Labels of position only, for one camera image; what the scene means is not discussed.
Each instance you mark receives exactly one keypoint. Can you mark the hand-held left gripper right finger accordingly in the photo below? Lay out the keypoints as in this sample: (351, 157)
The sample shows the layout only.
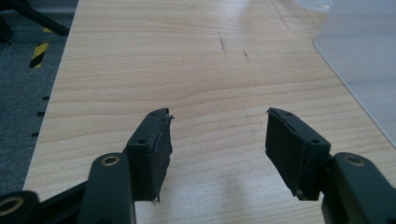
(295, 152)

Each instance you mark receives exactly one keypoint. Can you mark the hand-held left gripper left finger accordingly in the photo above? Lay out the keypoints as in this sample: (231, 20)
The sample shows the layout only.
(146, 155)

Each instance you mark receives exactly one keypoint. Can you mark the translucent white plastic mat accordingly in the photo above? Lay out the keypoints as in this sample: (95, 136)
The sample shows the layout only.
(361, 53)

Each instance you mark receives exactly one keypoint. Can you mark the yellow black striped floor tape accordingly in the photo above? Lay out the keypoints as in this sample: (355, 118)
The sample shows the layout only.
(39, 53)

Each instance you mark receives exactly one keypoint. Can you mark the black metal stand leg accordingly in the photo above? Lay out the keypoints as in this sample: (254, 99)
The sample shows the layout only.
(28, 15)

